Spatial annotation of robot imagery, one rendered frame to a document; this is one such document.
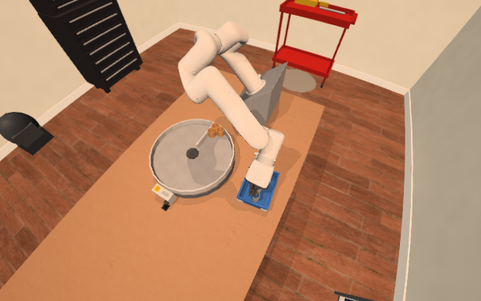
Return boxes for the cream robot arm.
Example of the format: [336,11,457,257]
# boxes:
[178,21,284,165]

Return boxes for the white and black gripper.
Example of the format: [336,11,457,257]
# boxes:
[245,158,275,197]

